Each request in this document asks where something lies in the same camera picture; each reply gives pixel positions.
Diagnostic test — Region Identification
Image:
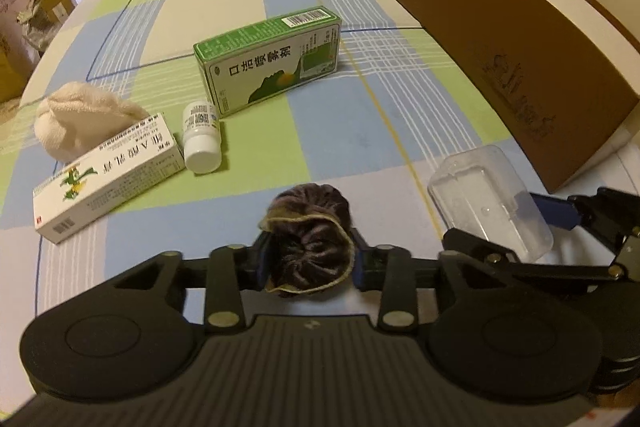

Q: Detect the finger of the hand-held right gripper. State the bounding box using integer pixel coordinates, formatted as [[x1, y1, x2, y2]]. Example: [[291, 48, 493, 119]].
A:
[[442, 227, 626, 280], [527, 187, 640, 253]]

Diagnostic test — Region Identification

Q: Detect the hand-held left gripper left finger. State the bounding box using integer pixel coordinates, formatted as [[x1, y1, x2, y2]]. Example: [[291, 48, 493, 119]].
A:
[[100, 232, 273, 333]]

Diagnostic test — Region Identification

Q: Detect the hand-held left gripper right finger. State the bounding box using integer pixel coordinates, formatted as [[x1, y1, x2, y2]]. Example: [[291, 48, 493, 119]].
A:
[[350, 229, 506, 332]]

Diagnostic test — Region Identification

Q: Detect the clear plastic case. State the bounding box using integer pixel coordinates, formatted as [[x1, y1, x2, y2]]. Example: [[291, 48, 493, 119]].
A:
[[427, 145, 555, 264]]

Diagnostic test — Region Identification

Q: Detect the dark hair scrunchie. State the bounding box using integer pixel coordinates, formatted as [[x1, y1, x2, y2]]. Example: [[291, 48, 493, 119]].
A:
[[260, 183, 357, 298]]

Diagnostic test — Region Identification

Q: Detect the small white pill bottle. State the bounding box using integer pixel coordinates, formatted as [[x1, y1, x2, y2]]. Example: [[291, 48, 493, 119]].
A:
[[181, 101, 222, 174]]

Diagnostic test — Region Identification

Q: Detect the white ointment box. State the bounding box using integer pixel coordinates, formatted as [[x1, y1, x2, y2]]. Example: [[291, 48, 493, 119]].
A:
[[32, 112, 186, 244]]

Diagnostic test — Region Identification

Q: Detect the brown cardboard box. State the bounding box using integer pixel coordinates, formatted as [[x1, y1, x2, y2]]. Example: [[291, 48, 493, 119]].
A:
[[386, 0, 640, 195]]

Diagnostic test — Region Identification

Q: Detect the white sock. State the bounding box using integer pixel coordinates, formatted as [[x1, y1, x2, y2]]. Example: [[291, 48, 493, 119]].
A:
[[35, 81, 151, 162]]

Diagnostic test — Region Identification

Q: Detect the green medicine box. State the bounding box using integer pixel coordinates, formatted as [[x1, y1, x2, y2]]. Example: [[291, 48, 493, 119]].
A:
[[193, 6, 342, 118]]

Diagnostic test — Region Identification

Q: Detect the plaid tablecloth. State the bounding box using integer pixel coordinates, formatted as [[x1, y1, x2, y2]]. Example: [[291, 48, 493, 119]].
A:
[[0, 0, 640, 358]]

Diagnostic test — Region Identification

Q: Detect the open cardboard box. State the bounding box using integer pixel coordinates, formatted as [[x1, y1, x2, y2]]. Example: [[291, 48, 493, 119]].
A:
[[20, 0, 86, 52]]

